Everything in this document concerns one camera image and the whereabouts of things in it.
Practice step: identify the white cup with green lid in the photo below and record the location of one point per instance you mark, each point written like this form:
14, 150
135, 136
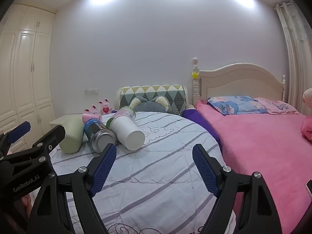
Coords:
125, 131

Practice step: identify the pink plush doll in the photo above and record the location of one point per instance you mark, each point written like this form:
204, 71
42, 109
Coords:
307, 126

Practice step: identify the cream wooden headboard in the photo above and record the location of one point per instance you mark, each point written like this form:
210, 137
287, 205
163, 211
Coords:
238, 80

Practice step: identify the striped white quilt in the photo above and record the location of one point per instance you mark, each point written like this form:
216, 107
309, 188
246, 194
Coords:
158, 175

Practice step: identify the pink blanket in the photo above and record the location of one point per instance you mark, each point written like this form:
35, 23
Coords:
256, 146

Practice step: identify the yellow star sticker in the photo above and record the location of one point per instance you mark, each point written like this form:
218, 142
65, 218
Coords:
195, 75

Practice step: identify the cream wardrobe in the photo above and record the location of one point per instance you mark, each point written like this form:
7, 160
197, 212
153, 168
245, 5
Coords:
26, 78

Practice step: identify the cream curtain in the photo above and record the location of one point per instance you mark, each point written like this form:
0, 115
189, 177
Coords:
295, 53

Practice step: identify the diamond pattern headboard cover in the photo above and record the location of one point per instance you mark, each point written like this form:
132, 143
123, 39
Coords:
156, 91

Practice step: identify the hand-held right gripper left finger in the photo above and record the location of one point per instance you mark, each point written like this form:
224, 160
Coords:
103, 169

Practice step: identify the purple blanket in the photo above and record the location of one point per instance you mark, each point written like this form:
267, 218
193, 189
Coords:
192, 115

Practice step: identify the pink pillow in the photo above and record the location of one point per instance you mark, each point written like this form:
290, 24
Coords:
277, 106

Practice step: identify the grey bear pillow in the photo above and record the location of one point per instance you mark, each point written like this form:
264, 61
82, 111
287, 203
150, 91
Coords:
146, 106

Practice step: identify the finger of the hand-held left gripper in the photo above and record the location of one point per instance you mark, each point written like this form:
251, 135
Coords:
52, 136
19, 130

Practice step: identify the white wall outlet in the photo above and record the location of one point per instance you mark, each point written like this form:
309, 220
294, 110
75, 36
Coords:
91, 92

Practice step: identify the blue floral pillow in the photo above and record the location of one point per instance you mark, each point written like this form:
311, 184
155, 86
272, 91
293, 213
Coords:
234, 104

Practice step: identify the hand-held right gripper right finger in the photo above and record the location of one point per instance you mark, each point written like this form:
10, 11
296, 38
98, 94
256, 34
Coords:
206, 169

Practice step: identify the dark blue steel cup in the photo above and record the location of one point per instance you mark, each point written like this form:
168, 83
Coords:
97, 131

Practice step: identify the light green cup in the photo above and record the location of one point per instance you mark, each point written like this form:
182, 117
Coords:
72, 136

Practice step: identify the curtain rod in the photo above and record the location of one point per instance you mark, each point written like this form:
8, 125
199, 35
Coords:
284, 4

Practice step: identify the pink plush bunny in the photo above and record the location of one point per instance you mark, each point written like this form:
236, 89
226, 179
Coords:
105, 107
91, 110

